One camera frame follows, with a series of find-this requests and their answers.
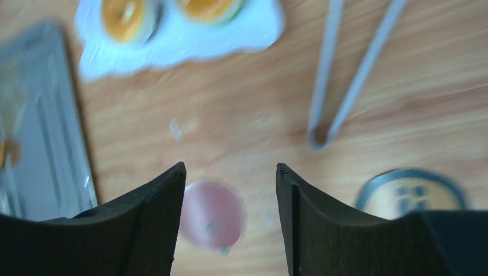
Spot red apple coaster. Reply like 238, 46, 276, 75
178, 178, 246, 255

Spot orange topped tart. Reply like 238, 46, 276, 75
176, 0, 246, 25
100, 0, 159, 44

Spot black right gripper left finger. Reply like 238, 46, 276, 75
1, 162, 186, 275

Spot stainless steel tray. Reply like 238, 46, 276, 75
1, 21, 97, 221

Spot white and metal tongs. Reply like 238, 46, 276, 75
306, 1, 407, 152

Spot white three-tier dessert stand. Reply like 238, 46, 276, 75
75, 1, 286, 81

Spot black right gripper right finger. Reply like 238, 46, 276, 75
276, 163, 487, 275

